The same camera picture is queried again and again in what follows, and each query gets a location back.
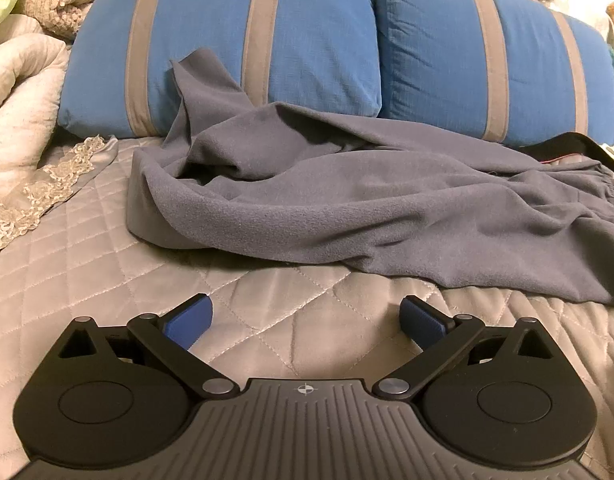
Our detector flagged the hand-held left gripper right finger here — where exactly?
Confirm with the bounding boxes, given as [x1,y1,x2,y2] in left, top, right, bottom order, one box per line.
[372,296,556,402]

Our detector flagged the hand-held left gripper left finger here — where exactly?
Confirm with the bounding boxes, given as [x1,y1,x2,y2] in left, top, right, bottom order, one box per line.
[58,294,239,402]

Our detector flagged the grey-blue fleece pants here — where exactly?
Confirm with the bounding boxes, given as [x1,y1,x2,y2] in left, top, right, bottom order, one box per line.
[127,47,614,307]

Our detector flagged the lace-trimmed satin cloth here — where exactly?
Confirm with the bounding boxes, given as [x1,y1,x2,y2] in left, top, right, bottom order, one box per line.
[0,136,119,268]

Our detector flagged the blue grey-striped pillow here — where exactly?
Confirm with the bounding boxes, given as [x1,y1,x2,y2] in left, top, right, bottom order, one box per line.
[373,0,614,147]
[57,0,383,138]

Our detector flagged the white puffy duvet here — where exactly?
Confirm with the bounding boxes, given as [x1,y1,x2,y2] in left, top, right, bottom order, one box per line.
[0,14,70,206]

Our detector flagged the black red-edged strap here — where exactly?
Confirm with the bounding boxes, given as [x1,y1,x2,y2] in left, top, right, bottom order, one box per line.
[524,132,614,178]

